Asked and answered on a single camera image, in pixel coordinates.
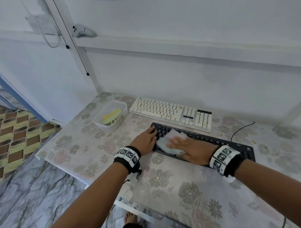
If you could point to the black keyboard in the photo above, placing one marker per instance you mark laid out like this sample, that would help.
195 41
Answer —
199 137

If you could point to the white slanted pole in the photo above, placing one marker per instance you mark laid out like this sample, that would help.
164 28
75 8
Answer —
77 49

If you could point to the light blue cleaning cloth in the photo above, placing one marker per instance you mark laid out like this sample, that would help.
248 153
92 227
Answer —
165 141

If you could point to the person's left thumb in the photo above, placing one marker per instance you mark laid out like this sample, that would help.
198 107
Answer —
153 130

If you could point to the person's left forearm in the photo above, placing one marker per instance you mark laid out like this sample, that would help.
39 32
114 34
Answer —
96 197

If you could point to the left marker wristband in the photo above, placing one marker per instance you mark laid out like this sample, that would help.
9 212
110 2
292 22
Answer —
128 157

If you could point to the person's right forearm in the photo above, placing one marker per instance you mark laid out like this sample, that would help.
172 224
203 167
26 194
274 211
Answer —
270 185

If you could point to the person's right hand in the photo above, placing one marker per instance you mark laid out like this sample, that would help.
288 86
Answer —
196 150

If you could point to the grey device with buttons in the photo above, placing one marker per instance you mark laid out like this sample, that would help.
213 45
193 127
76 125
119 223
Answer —
82 31

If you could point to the white wall switch panel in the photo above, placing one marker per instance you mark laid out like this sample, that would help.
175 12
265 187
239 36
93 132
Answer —
43 24

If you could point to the right marker wristband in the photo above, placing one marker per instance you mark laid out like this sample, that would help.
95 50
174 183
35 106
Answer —
224 159

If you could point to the person's foot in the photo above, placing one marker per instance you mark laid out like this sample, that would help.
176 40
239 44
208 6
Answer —
131 218

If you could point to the blue door frame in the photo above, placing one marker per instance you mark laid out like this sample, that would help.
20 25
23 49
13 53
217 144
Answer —
23 101

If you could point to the floral tablecloth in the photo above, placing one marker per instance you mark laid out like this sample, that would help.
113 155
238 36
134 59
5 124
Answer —
169 188

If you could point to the clear plastic container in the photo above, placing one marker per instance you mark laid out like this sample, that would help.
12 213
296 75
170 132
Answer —
105 123

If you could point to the yellow green cleaning brush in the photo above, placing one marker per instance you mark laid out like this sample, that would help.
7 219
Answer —
112 116

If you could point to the person's right fingers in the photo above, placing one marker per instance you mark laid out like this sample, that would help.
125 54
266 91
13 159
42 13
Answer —
176 143

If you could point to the white table frame bar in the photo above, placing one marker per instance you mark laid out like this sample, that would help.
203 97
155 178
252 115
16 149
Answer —
136 210

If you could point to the marker wristband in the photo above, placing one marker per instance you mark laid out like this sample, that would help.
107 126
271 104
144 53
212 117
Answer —
224 159
128 157

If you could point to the person's left hand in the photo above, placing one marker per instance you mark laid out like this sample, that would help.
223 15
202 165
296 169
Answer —
143 142

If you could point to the white keyboard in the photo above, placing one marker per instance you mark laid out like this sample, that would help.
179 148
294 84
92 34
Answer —
169 111

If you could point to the brown green patterned floor mat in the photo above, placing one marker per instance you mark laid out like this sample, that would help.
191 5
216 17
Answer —
21 136

